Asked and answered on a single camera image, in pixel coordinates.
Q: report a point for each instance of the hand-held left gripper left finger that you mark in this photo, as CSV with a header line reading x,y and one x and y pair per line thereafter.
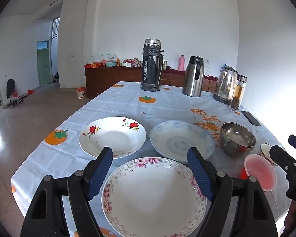
x,y
101,172

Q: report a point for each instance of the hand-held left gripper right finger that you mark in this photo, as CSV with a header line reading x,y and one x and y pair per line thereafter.
x,y
199,175

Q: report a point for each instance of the cream enamel bowl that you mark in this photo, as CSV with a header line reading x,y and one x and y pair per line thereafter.
x,y
264,149

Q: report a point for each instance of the white plate with red flowers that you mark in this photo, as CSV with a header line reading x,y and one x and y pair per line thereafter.
x,y
113,138

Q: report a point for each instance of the white plate with blue pattern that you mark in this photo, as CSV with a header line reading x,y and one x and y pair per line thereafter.
x,y
172,140

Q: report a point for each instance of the stainless steel bowl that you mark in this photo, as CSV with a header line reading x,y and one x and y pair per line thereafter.
x,y
234,143

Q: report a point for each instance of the white plate with pink flowers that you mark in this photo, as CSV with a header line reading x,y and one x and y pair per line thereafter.
x,y
150,195

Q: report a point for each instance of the black smartphone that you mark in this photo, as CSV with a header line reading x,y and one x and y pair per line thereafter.
x,y
251,118

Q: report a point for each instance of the glass tea bottle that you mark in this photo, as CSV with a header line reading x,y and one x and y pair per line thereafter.
x,y
236,96

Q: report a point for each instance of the light blue persimmon tablecloth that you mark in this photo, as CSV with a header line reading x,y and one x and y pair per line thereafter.
x,y
162,108

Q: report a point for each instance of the white plastic bucket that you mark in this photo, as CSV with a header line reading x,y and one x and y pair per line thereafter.
x,y
81,93

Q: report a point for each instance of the stainless steel electric kettle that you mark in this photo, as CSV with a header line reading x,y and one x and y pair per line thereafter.
x,y
225,84

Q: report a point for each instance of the stainless steel carafe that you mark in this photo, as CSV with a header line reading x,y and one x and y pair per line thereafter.
x,y
192,81

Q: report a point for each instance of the brown wooden cabinet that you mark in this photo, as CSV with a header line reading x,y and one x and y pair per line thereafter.
x,y
108,79

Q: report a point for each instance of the red bag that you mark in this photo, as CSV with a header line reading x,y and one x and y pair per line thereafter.
x,y
31,92

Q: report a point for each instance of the orange fruit box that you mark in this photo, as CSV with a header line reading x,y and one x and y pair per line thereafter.
x,y
93,65

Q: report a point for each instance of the green plastic basin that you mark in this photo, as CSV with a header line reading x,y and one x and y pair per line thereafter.
x,y
111,64

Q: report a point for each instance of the small white box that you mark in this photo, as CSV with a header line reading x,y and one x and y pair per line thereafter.
x,y
126,64

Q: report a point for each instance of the pink thermos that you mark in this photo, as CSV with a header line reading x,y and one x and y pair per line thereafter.
x,y
181,63

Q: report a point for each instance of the colourful cloth pile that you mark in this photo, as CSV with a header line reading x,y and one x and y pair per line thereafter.
x,y
133,62

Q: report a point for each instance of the white mesh food cover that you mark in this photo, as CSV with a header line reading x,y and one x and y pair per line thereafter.
x,y
102,57

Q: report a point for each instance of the small green bottle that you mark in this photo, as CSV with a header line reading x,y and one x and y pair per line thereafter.
x,y
165,64

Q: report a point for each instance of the black vacuum flask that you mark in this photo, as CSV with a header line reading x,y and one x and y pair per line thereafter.
x,y
150,66

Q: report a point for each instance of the green door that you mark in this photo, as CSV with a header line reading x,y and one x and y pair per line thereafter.
x,y
44,66

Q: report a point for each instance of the black stroller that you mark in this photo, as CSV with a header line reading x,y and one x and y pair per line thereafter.
x,y
11,88

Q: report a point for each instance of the window grille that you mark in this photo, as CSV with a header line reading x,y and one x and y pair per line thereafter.
x,y
56,27

